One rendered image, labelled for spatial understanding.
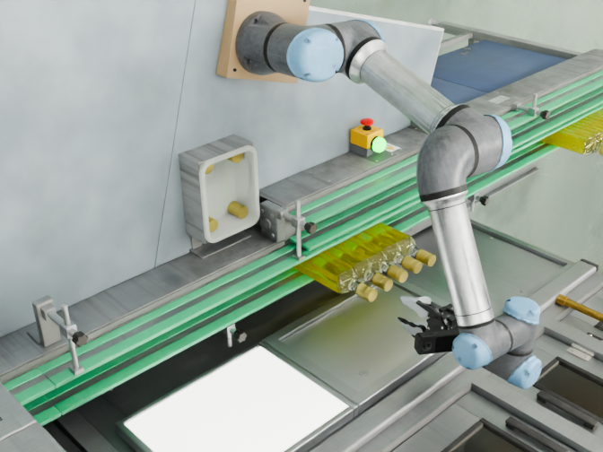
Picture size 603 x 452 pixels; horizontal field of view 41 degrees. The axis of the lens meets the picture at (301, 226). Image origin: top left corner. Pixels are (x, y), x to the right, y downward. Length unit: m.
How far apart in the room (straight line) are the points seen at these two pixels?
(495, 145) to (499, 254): 0.88
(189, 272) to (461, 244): 0.72
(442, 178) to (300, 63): 0.43
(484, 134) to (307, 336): 0.73
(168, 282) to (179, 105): 0.43
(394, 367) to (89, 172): 0.85
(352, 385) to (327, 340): 0.18
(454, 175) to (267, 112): 0.68
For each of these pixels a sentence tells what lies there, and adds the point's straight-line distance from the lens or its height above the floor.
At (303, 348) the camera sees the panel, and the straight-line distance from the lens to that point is 2.03.
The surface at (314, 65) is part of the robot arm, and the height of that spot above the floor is 1.02.
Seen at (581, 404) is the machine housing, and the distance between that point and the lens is 2.04.
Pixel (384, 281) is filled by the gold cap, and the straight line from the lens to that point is 2.03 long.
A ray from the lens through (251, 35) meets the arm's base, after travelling 1.91.
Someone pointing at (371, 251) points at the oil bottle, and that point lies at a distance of 2.12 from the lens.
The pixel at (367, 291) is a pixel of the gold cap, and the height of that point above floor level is 1.15.
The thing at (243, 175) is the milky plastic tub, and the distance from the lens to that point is 2.05.
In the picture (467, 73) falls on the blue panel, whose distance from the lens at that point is 3.14.
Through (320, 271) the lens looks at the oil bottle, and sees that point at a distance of 2.07.
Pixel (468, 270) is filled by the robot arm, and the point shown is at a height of 1.49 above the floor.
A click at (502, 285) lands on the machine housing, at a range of 2.38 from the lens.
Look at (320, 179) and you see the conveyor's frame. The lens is 2.21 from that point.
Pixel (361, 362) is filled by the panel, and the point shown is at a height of 1.22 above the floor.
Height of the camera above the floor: 2.25
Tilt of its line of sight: 40 degrees down
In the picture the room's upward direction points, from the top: 117 degrees clockwise
